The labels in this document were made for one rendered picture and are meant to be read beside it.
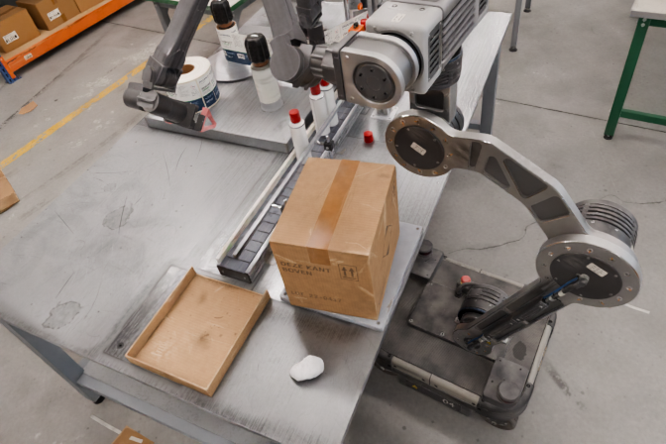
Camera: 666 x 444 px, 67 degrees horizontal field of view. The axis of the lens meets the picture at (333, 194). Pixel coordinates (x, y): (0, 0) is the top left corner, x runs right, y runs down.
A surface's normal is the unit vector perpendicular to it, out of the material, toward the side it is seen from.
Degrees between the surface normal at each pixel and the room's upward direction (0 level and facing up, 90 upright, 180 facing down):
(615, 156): 0
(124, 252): 0
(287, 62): 50
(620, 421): 0
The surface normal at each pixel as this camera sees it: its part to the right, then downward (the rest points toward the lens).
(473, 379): -0.14, -0.70
